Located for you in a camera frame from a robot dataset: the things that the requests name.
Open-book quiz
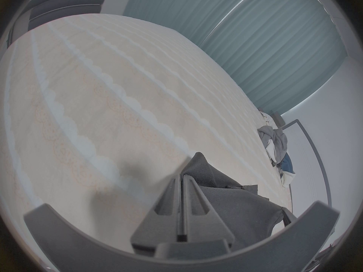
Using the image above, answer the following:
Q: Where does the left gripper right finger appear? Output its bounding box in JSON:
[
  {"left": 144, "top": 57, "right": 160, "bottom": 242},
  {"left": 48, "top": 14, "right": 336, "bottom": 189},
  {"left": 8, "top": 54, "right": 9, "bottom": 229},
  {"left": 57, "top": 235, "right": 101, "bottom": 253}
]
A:
[{"left": 182, "top": 175, "right": 235, "bottom": 243}]

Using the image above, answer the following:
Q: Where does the pile of clothes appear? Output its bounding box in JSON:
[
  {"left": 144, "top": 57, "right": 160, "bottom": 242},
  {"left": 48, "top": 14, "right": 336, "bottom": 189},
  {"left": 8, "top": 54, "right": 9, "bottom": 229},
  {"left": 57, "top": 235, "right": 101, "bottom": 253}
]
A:
[{"left": 257, "top": 125, "right": 297, "bottom": 186}]

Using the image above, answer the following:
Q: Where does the white printed pillow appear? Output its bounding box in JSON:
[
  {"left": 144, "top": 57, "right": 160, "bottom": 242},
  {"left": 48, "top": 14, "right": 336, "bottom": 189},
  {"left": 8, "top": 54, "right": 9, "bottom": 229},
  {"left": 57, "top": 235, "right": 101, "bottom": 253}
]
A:
[{"left": 259, "top": 112, "right": 274, "bottom": 127}]

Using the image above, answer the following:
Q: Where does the black dressing table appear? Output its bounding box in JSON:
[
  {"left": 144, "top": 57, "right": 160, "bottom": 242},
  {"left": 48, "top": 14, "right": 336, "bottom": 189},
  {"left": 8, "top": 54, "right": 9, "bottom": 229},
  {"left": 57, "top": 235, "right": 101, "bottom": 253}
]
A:
[{"left": 6, "top": 0, "right": 106, "bottom": 43}]

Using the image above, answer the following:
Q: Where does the black T-shirt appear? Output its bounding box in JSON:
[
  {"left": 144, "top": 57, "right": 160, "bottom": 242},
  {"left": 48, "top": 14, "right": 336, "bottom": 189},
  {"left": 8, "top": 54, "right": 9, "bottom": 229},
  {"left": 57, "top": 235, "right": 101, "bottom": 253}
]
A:
[{"left": 181, "top": 152, "right": 298, "bottom": 250}]

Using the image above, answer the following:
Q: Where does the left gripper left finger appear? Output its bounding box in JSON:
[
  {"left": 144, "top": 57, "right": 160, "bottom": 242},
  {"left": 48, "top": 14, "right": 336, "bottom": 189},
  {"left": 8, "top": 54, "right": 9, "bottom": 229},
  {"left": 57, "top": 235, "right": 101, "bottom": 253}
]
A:
[{"left": 131, "top": 175, "right": 182, "bottom": 249}]

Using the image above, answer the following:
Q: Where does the blue-green curtain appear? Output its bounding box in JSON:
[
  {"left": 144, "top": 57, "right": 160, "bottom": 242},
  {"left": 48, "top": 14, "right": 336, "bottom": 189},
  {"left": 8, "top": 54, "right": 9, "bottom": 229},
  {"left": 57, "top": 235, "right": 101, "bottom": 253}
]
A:
[
  {"left": 199, "top": 0, "right": 348, "bottom": 114},
  {"left": 123, "top": 0, "right": 265, "bottom": 48}
]

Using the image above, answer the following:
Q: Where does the grey bedside table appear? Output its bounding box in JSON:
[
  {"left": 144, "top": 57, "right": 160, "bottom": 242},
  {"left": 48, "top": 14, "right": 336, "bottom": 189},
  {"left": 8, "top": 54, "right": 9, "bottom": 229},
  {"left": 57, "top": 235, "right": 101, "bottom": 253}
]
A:
[{"left": 271, "top": 111, "right": 286, "bottom": 127}]

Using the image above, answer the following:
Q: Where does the bed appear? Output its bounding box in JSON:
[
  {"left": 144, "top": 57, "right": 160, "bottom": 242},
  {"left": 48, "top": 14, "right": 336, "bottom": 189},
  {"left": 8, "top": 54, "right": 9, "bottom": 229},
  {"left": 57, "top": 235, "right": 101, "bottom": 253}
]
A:
[{"left": 0, "top": 14, "right": 332, "bottom": 251}]

